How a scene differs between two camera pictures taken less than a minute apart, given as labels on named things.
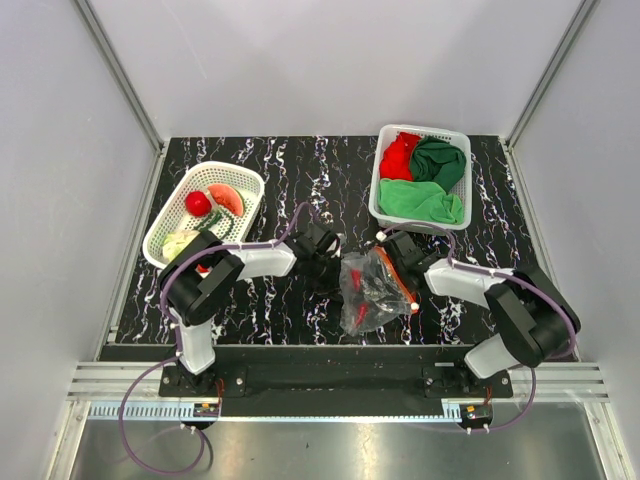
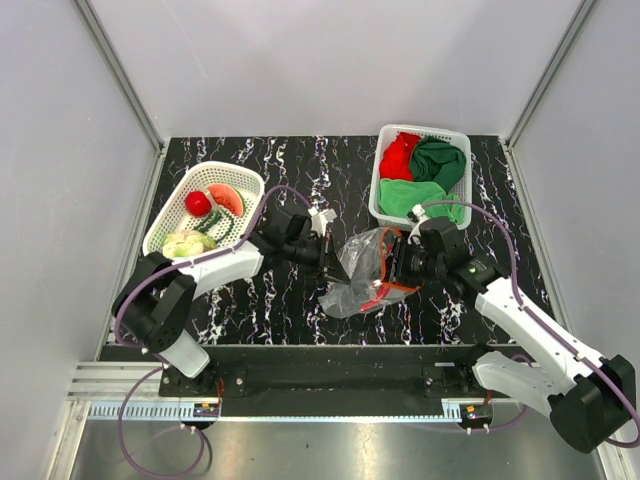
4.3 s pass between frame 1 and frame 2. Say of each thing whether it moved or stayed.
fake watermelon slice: stayed
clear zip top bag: moved
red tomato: stayed
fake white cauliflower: stayed
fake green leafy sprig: stayed
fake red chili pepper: moved
